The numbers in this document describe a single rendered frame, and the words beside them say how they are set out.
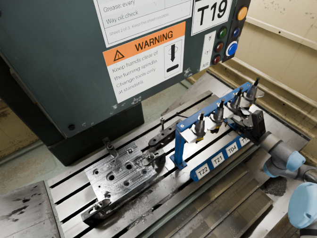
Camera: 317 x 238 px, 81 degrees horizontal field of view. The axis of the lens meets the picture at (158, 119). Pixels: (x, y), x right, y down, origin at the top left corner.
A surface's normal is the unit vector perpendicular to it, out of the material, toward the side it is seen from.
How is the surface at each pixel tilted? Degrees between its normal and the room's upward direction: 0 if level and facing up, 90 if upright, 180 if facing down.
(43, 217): 24
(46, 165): 0
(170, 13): 90
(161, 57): 90
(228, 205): 8
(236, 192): 8
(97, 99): 90
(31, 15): 90
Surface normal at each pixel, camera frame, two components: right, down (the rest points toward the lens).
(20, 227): 0.29, -0.77
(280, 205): -0.21, -0.79
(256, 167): -0.37, -0.40
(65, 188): -0.04, -0.64
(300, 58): -0.82, 0.47
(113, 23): 0.57, 0.62
